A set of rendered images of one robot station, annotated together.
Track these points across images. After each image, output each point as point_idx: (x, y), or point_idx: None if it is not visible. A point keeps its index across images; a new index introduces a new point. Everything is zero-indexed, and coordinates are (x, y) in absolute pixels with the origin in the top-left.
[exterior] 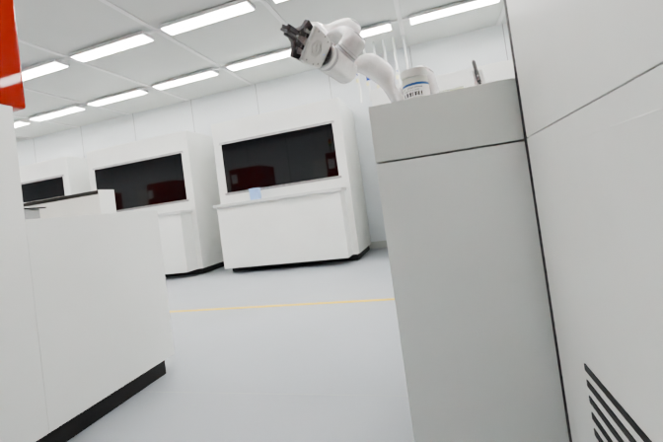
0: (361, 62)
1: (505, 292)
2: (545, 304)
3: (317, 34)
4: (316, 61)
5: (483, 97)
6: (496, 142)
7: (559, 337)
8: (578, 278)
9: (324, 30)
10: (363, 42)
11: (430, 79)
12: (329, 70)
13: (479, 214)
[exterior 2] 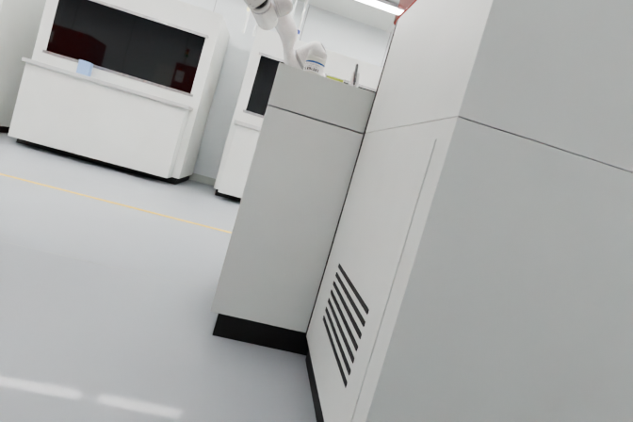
0: None
1: (313, 221)
2: (331, 235)
3: None
4: (252, 4)
5: (353, 95)
6: (348, 127)
7: (331, 255)
8: (356, 216)
9: None
10: (291, 8)
11: None
12: (257, 14)
13: (318, 168)
